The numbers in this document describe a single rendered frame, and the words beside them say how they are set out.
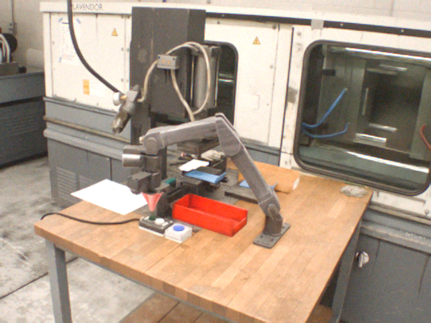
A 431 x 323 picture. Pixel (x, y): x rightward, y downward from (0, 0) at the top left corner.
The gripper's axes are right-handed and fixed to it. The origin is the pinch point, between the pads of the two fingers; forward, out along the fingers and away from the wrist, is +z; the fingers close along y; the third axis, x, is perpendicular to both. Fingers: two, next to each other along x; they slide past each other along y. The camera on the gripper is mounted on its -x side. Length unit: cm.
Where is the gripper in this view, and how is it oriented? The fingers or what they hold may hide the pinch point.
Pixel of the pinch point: (152, 208)
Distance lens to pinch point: 149.8
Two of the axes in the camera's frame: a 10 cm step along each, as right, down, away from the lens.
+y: 8.6, 2.1, -4.7
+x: 5.1, -2.5, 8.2
